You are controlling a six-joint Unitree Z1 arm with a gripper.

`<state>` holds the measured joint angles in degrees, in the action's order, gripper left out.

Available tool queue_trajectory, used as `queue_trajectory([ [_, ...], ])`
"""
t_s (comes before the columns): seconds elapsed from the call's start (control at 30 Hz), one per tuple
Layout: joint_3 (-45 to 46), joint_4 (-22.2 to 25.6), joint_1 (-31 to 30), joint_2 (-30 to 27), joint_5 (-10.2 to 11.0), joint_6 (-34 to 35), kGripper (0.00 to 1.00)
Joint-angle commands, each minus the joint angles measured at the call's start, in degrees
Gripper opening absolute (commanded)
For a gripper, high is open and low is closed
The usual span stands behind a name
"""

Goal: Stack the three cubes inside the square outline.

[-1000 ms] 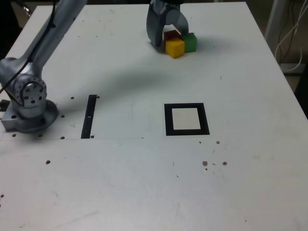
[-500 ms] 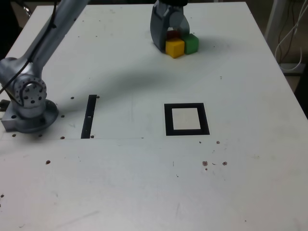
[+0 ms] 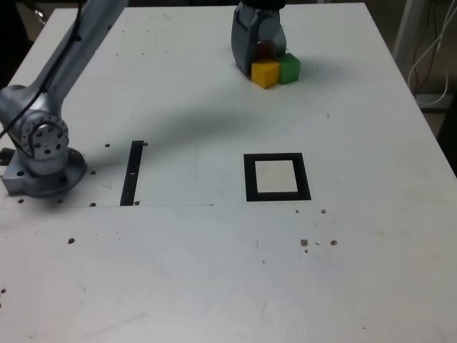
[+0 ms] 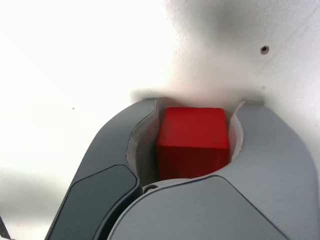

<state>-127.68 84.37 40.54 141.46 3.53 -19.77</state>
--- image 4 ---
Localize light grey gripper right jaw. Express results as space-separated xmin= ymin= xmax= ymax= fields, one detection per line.
xmin=109 ymin=98 xmax=320 ymax=240

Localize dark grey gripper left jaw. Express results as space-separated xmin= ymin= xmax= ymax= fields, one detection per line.
xmin=45 ymin=98 xmax=165 ymax=240

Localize red cube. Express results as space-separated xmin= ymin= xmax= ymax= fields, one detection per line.
xmin=156 ymin=106 xmax=231 ymax=181

